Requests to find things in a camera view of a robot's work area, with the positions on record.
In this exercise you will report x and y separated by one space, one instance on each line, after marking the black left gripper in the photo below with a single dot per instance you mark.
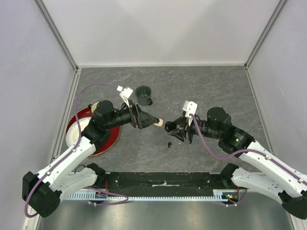
140 119

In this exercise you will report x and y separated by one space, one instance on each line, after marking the white ceramic plate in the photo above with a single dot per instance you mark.
72 134

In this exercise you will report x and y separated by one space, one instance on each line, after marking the white slotted cable duct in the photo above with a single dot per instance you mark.
91 195

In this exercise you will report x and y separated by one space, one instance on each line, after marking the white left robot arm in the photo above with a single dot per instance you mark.
45 190

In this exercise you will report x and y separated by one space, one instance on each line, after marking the dark green mug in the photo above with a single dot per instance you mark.
143 95

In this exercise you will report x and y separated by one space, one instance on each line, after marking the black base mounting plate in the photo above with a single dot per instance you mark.
162 184

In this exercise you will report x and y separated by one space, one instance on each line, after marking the red round tray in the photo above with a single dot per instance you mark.
114 132

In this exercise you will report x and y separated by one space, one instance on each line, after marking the beige earbuds charging case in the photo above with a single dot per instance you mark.
160 123

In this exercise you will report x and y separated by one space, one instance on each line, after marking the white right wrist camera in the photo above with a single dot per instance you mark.
189 107

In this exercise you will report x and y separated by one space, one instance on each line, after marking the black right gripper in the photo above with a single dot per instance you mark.
186 123

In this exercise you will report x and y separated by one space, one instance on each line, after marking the beige ceramic cup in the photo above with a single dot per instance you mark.
94 106

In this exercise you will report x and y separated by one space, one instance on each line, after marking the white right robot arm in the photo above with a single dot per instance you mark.
282 183

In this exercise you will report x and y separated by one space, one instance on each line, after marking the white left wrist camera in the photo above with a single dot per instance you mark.
125 94

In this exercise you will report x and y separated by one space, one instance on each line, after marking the black earbuds charging case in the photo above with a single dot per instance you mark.
169 126

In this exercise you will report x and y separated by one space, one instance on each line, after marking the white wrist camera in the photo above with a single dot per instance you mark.
125 94
189 107

